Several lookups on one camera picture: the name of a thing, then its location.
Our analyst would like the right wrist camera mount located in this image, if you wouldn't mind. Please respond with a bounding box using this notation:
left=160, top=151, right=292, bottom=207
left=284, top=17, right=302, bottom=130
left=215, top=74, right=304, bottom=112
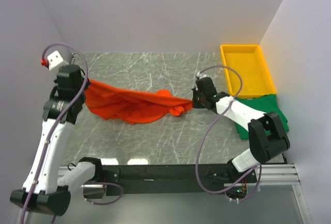
left=195, top=71, right=207, bottom=80

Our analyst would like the yellow plastic bin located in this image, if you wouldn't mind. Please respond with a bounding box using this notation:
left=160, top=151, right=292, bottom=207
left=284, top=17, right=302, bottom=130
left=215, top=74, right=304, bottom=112
left=220, top=44, right=276, bottom=99

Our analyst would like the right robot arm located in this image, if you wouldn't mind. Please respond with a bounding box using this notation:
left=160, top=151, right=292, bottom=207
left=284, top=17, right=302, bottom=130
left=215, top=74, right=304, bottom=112
left=192, top=77, right=290, bottom=182

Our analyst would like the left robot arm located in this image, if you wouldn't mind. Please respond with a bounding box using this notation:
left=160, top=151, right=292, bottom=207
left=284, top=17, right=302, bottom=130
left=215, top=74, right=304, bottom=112
left=10, top=65, right=103, bottom=216

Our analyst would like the folded green t shirt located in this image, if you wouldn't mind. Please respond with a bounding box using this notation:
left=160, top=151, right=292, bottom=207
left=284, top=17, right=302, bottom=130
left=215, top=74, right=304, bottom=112
left=236, top=94, right=289, bottom=132

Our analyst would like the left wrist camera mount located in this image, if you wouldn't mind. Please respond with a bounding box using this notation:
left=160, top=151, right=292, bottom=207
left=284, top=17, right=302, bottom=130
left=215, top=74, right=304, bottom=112
left=40, top=51, right=68, bottom=74

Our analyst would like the orange t shirt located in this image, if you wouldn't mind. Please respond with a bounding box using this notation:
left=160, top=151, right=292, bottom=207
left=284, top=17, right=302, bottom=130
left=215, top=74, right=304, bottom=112
left=85, top=80, right=193, bottom=124

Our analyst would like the black base beam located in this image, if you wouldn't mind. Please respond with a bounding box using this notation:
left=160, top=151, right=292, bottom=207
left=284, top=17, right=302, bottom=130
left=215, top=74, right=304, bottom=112
left=98, top=163, right=244, bottom=194

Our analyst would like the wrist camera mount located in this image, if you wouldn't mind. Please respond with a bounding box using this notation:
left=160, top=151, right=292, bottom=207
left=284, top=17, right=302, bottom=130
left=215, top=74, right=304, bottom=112
left=195, top=71, right=207, bottom=80
left=40, top=51, right=68, bottom=74

